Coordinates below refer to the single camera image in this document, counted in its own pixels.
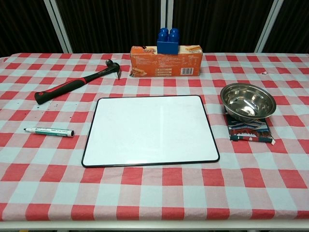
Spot green whiteboard marker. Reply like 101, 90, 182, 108
23, 126, 75, 138

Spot white dry-erase board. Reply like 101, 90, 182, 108
81, 95, 220, 168

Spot red white checkered tablecloth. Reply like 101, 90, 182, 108
0, 52, 309, 222

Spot orange biscuit box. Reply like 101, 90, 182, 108
129, 44, 203, 78

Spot blue toy building block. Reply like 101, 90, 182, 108
156, 27, 180, 56

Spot stainless steel bowl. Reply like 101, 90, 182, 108
220, 83, 277, 121

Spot red black claw hammer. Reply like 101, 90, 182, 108
34, 58, 121, 105

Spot dark patterned snack packet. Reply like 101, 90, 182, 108
225, 113, 276, 146

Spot white metal frame post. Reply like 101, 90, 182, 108
160, 0, 169, 33
253, 0, 284, 53
43, 0, 73, 54

